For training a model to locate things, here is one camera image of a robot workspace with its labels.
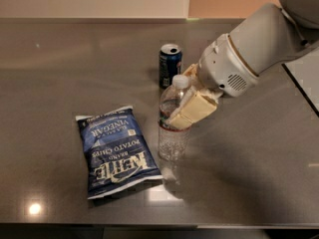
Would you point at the blue kettle chip bag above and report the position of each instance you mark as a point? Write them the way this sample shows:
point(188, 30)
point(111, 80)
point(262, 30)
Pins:
point(116, 152)

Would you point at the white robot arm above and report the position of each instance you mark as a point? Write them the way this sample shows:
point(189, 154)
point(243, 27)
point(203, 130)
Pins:
point(276, 34)

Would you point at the clear plastic water bottle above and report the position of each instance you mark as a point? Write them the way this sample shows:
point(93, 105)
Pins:
point(173, 137)

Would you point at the blue soda can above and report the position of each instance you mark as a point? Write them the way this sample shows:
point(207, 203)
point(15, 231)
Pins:
point(170, 56)

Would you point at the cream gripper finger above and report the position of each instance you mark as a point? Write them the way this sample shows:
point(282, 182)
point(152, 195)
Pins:
point(192, 73)
point(196, 105)

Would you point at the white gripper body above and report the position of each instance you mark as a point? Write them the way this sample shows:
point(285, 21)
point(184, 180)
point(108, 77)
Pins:
point(223, 68)

